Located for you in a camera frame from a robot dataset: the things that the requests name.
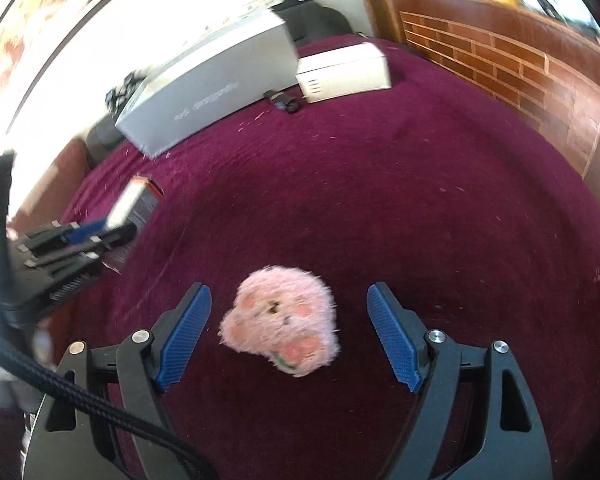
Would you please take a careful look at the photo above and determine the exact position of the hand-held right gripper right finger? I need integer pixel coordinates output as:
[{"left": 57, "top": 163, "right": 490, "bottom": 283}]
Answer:
[{"left": 366, "top": 282, "right": 553, "bottom": 480}]

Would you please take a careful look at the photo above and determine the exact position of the small black battery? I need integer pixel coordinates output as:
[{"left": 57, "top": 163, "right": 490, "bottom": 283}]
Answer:
[{"left": 264, "top": 89, "right": 301, "bottom": 113}]

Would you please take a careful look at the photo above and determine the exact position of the black clamp device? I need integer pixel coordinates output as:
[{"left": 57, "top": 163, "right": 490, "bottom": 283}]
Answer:
[{"left": 105, "top": 71, "right": 148, "bottom": 113}]

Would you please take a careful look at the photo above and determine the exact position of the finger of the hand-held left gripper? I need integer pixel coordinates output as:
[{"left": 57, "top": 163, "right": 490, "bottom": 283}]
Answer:
[
  {"left": 25, "top": 224, "right": 140, "bottom": 273},
  {"left": 10, "top": 217, "right": 108, "bottom": 256}
]

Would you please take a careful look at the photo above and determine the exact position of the framed wall picture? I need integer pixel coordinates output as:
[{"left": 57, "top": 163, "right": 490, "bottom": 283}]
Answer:
[{"left": 0, "top": 0, "right": 148, "bottom": 118}]

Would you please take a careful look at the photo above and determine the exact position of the brown cushion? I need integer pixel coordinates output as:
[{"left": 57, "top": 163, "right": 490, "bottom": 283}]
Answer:
[{"left": 10, "top": 139, "right": 91, "bottom": 231}]

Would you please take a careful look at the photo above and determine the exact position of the black braided cable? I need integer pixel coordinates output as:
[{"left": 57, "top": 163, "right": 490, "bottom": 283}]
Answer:
[{"left": 0, "top": 154, "right": 218, "bottom": 480}]

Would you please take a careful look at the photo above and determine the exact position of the red grey medicine box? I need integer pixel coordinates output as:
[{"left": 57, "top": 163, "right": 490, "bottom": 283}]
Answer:
[{"left": 102, "top": 174, "right": 165, "bottom": 275}]

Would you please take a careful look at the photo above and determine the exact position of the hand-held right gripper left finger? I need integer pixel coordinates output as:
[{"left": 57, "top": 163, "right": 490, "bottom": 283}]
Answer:
[{"left": 22, "top": 282, "right": 213, "bottom": 480}]

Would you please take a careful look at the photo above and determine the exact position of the large grey shoe box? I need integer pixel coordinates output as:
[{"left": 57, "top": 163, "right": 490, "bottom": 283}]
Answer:
[{"left": 115, "top": 9, "right": 301, "bottom": 158}]

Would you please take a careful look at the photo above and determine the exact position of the wooden brick pattern counter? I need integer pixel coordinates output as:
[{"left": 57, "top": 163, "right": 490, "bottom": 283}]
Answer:
[{"left": 347, "top": 0, "right": 600, "bottom": 221}]

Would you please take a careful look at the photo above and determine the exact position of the white cardboard box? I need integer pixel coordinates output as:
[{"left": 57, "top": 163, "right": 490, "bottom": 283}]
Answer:
[{"left": 295, "top": 41, "right": 393, "bottom": 105}]

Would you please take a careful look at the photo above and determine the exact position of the pink fluffy plush keychain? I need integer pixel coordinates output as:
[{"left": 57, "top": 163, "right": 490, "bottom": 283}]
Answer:
[{"left": 219, "top": 265, "right": 341, "bottom": 378}]

